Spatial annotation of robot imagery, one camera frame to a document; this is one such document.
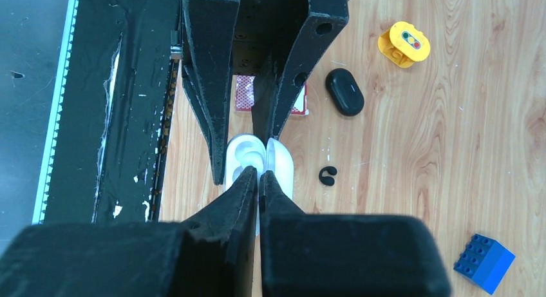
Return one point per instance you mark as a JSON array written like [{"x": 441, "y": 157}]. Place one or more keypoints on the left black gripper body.
[{"x": 262, "y": 27}]

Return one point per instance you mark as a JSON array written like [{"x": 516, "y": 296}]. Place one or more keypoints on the slotted cable duct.
[{"x": 45, "y": 176}]

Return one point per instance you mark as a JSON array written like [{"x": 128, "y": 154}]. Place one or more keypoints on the yellow traffic light toy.
[{"x": 404, "y": 45}]

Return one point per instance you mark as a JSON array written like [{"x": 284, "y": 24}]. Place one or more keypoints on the black earbud case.
[{"x": 345, "y": 92}]

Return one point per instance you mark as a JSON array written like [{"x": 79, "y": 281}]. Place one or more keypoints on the red playing card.
[{"x": 244, "y": 96}]

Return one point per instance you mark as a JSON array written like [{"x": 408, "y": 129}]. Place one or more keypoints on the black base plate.
[{"x": 113, "y": 133}]

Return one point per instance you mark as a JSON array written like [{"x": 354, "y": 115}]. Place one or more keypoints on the black earbud near centre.
[{"x": 327, "y": 174}]

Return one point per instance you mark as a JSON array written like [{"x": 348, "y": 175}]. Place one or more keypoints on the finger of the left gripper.
[
  {"x": 308, "y": 28},
  {"x": 207, "y": 32}
]

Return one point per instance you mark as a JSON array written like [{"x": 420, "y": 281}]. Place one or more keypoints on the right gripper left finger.
[{"x": 209, "y": 254}]

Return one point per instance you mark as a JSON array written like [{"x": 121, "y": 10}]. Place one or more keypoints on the blue toy brick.
[{"x": 484, "y": 262}]

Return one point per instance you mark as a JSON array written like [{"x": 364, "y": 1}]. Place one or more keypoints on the white earbud charging case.
[{"x": 246, "y": 150}]

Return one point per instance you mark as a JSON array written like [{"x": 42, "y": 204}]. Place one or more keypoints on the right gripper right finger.
[{"x": 342, "y": 254}]

